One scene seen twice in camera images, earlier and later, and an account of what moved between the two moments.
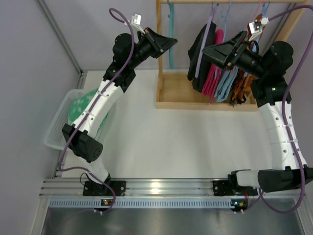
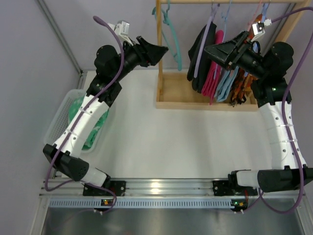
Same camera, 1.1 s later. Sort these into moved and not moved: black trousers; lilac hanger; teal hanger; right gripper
Moved: teal hanger
Not moved: black trousers; right gripper; lilac hanger
